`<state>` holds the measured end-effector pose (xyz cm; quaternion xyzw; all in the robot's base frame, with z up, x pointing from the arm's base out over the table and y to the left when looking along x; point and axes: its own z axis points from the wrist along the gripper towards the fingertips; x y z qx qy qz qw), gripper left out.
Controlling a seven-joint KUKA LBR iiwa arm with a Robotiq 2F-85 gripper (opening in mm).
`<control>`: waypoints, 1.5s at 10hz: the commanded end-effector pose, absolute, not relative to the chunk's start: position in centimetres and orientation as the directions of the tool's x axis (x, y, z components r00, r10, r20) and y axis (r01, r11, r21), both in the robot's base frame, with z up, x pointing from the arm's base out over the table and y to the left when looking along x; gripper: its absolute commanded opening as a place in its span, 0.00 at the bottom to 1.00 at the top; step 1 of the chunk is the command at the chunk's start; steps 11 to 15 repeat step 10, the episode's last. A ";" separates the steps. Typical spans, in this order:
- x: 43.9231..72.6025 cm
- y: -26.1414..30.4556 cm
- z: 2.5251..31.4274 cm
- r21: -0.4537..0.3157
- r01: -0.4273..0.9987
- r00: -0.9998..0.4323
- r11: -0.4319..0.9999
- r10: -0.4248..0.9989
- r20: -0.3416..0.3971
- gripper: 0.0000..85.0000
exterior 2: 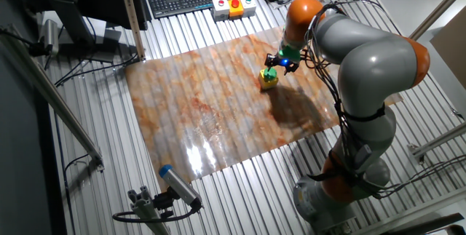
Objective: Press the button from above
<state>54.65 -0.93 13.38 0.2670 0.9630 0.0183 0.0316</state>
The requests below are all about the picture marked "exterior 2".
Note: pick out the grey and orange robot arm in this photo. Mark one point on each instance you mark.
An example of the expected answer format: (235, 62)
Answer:
(371, 67)

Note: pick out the short aluminium profile mount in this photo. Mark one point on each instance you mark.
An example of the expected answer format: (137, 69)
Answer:
(147, 209)

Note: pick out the white box red button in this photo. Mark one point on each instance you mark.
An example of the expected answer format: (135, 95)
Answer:
(220, 9)

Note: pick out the grey camera blue end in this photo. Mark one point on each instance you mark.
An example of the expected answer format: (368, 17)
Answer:
(180, 186)

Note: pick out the black keyboard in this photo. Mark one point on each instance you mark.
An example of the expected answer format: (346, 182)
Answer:
(182, 0)

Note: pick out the white box red green buttons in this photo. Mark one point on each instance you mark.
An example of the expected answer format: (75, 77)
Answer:
(247, 2)

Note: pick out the brown cardboard sheet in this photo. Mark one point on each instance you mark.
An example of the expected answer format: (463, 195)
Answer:
(451, 51)

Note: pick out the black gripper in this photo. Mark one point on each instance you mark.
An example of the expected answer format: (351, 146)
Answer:
(284, 62)

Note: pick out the aluminium frame beam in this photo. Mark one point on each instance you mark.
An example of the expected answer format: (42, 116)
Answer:
(437, 140)
(411, 211)
(437, 9)

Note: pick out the orange box red button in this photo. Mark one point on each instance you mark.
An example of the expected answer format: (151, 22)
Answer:
(236, 9)

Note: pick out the yellow block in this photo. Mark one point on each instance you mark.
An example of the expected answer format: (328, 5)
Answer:
(268, 79)

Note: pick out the silver cylinder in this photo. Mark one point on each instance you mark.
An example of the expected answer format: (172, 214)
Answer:
(50, 36)

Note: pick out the long diagonal aluminium beam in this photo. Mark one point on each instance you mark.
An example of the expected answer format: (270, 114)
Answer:
(51, 93)

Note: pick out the aluminium frame post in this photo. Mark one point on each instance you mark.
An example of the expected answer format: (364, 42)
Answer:
(132, 16)

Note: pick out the marble pattern mat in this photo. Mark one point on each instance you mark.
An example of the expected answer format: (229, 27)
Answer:
(204, 111)

